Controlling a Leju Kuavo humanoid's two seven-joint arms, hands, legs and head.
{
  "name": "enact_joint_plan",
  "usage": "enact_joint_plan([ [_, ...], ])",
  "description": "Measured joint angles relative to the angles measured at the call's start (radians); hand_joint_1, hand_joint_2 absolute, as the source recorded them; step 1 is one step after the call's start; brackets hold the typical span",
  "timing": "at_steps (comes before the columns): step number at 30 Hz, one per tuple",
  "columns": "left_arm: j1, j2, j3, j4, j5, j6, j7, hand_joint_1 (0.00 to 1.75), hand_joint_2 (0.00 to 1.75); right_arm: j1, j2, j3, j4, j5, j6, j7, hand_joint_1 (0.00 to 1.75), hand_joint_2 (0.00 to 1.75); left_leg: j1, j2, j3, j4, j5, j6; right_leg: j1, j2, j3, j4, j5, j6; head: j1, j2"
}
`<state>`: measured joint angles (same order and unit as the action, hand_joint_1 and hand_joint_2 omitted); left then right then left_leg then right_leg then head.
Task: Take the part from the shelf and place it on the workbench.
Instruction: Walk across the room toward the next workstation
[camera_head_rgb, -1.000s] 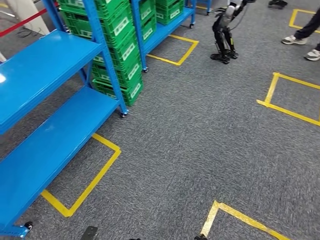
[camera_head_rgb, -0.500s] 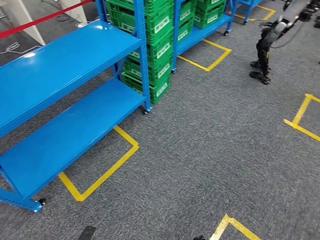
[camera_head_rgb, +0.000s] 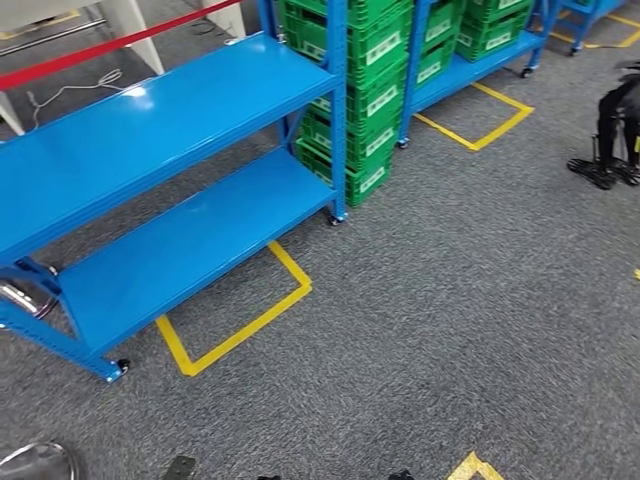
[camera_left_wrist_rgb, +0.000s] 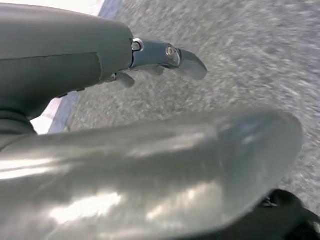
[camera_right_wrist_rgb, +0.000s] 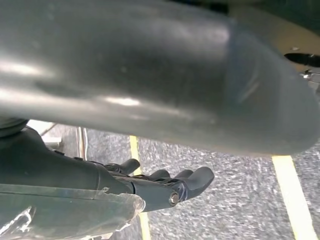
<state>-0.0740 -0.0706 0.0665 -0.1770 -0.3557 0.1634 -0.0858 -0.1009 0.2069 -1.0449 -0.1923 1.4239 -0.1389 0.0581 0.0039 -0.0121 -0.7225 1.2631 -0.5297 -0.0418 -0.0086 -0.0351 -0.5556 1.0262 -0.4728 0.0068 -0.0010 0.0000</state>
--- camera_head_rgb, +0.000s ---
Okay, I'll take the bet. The white floor cable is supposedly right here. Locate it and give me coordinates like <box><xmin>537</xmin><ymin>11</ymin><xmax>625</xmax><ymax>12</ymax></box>
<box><xmin>27</xmin><ymin>68</ymin><xmax>128</xmax><ymax>130</ymax></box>

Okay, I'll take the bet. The steel desk frame bar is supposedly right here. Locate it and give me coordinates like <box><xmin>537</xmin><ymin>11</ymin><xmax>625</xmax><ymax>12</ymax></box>
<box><xmin>0</xmin><ymin>16</ymin><xmax>109</xmax><ymax>59</ymax></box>

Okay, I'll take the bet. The white desk panel leg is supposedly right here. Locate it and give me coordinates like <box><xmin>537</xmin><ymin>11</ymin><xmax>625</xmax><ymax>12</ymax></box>
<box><xmin>0</xmin><ymin>89</ymin><xmax>26</xmax><ymax>137</ymax></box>
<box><xmin>202</xmin><ymin>0</ymin><xmax>247</xmax><ymax>40</ymax></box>
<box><xmin>97</xmin><ymin>0</ymin><xmax>166</xmax><ymax>76</ymax></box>

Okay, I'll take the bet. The black legged robot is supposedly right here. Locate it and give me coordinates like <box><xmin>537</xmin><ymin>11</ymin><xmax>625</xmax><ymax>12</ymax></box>
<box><xmin>567</xmin><ymin>59</ymin><xmax>640</xmax><ymax>192</ymax></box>

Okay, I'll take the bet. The red barrier belt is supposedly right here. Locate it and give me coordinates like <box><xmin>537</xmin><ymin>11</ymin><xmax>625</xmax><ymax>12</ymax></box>
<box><xmin>0</xmin><ymin>0</ymin><xmax>241</xmax><ymax>92</ymax></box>

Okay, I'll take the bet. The robot's black left foot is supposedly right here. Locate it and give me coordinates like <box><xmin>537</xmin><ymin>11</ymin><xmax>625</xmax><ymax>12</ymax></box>
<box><xmin>159</xmin><ymin>455</ymin><xmax>197</xmax><ymax>480</ymax></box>

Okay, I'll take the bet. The yellow floor tape marking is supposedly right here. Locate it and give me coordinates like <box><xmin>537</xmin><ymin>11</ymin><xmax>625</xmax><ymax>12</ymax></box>
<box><xmin>0</xmin><ymin>8</ymin><xmax>82</xmax><ymax>41</ymax></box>

